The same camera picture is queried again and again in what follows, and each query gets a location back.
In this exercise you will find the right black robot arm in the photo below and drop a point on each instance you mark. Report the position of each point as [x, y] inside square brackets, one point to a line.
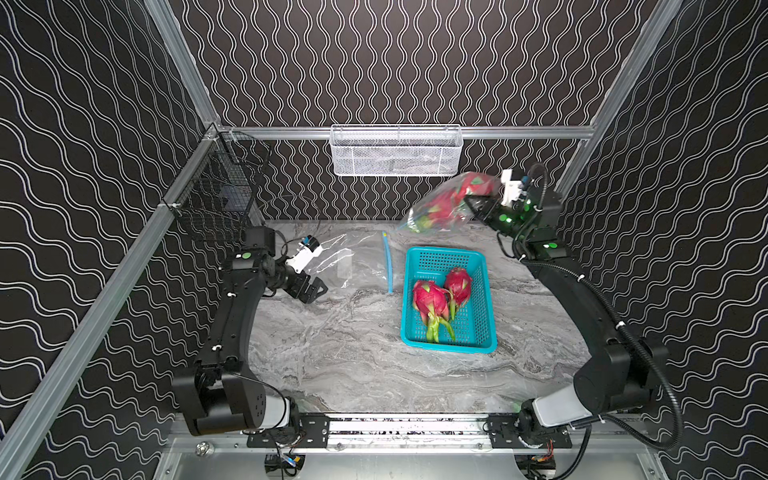
[624, 371]

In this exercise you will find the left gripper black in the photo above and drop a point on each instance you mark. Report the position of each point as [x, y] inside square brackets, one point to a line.
[299, 283]

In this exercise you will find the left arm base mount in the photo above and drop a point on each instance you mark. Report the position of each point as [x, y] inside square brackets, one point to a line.
[304, 431]

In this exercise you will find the dragon fruit bag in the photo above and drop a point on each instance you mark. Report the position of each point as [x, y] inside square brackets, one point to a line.
[431, 301]
[458, 284]
[475, 184]
[442, 212]

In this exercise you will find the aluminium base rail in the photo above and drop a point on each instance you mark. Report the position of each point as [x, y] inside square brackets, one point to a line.
[352, 433]

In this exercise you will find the zip-top bag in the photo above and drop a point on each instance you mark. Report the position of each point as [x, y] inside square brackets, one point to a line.
[447, 186]
[355, 259]

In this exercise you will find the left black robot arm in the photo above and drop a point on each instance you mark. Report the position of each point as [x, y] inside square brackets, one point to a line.
[218, 392]

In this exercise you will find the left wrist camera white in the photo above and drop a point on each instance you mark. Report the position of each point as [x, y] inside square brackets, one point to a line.
[309, 248]

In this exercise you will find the white mesh wall basket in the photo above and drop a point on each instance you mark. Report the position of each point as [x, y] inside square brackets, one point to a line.
[392, 150]

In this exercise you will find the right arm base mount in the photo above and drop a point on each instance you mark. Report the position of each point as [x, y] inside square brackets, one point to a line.
[521, 431]

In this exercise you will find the teal plastic basket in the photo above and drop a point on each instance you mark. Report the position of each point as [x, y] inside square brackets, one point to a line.
[474, 324]

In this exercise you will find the black wire wall basket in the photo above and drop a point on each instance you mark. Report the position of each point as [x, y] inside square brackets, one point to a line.
[219, 204]

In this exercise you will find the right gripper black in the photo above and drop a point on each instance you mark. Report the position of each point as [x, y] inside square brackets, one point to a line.
[488, 210]

